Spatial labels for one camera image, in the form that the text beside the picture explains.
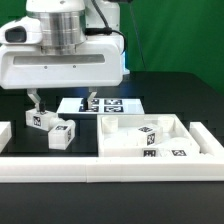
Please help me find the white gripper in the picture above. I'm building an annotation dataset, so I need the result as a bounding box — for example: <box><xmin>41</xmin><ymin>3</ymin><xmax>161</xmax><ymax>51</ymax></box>
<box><xmin>0</xmin><ymin>18</ymin><xmax>124</xmax><ymax>114</ymax></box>

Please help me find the white square tabletop tray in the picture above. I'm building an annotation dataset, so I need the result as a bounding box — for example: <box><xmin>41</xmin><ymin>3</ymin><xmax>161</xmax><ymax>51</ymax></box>
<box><xmin>97</xmin><ymin>114</ymin><xmax>200</xmax><ymax>158</ymax></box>

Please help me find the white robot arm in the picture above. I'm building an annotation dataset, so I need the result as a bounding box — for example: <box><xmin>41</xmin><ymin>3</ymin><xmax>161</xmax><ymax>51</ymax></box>
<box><xmin>0</xmin><ymin>0</ymin><xmax>126</xmax><ymax>109</ymax></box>

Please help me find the white U-shaped fence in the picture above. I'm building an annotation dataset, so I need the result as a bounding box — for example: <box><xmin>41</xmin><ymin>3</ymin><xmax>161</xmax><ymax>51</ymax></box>
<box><xmin>0</xmin><ymin>121</ymin><xmax>224</xmax><ymax>184</ymax></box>

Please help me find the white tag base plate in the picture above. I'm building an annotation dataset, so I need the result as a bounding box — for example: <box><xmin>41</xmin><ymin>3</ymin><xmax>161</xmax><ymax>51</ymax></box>
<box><xmin>57</xmin><ymin>98</ymin><xmax>144</xmax><ymax>114</ymax></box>

